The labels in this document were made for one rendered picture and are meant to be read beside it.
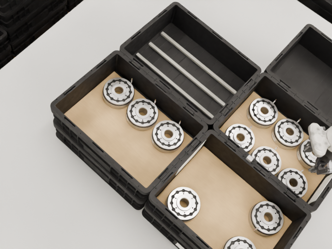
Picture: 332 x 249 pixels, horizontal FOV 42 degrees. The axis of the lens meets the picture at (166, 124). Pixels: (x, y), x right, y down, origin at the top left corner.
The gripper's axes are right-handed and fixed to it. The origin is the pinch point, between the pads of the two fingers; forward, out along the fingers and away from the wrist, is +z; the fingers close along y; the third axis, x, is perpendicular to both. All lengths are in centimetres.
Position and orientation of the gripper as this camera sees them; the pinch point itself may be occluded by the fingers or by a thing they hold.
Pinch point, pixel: (311, 159)
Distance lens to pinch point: 133.7
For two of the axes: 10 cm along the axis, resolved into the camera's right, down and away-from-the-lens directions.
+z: -1.6, 4.1, 9.0
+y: -0.8, -9.1, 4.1
